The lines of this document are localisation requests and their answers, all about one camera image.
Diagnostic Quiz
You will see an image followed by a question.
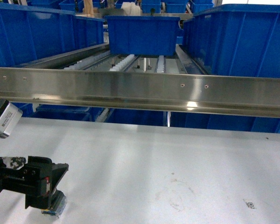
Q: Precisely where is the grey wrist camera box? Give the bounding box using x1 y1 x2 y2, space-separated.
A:
0 99 23 138

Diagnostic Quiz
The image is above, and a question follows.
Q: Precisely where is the large blue bin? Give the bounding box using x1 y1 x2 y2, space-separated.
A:
183 4 280 78
0 3 104 67

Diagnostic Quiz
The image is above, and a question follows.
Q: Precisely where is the stainless steel shelf rail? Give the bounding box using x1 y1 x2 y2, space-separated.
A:
0 67 280 118

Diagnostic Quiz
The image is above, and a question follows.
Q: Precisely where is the large blue bin right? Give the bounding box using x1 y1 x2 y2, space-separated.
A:
183 4 280 78

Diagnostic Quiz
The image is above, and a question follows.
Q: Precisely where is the red mushroom push button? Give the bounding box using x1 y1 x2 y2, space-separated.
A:
41 190 67 218

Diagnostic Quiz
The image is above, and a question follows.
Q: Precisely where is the white roller track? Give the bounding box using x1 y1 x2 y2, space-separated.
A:
109 54 135 71

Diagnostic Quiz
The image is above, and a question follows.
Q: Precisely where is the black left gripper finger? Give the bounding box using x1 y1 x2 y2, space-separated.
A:
24 156 69 210

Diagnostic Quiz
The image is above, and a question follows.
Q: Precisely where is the large blue bin left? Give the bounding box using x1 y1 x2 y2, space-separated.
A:
0 3 104 67

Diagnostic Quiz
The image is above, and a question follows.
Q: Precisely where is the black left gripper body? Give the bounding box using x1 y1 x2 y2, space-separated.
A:
0 156 41 203

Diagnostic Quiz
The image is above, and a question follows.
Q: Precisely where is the blue bin centre back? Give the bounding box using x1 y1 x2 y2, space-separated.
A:
105 16 180 56

